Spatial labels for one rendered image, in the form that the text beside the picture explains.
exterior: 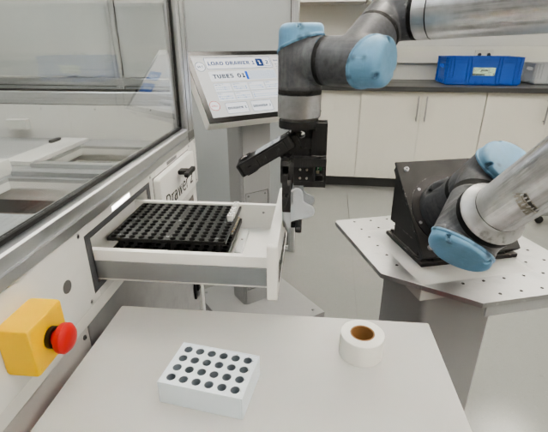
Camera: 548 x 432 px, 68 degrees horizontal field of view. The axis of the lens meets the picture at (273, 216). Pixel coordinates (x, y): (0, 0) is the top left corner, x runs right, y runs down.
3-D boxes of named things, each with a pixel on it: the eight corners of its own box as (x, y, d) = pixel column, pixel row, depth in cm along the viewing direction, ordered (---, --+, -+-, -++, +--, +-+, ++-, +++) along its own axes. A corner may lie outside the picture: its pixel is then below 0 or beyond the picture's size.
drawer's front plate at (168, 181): (195, 184, 128) (193, 150, 124) (164, 221, 101) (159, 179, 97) (189, 184, 128) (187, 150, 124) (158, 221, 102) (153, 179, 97)
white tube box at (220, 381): (260, 375, 62) (259, 355, 61) (243, 420, 55) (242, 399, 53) (185, 360, 65) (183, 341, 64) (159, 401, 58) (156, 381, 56)
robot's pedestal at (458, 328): (421, 411, 147) (459, 219, 117) (475, 495, 120) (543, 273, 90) (342, 427, 141) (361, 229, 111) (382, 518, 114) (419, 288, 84)
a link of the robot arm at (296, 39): (310, 21, 60) (267, 22, 65) (309, 98, 65) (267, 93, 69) (338, 22, 66) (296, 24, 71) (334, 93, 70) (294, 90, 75)
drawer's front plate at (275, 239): (287, 231, 96) (287, 187, 92) (277, 302, 70) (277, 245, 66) (280, 230, 97) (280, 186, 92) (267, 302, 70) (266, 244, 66)
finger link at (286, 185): (290, 214, 73) (291, 165, 71) (281, 213, 73) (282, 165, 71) (291, 207, 78) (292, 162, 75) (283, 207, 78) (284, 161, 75)
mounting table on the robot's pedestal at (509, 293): (466, 242, 130) (472, 207, 125) (593, 330, 90) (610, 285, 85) (332, 255, 121) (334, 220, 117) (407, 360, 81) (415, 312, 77)
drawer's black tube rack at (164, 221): (242, 232, 91) (241, 206, 89) (226, 273, 75) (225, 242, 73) (147, 228, 93) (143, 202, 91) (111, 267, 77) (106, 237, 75)
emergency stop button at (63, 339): (82, 340, 56) (76, 316, 54) (66, 361, 52) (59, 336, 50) (62, 339, 56) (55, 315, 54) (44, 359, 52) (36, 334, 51)
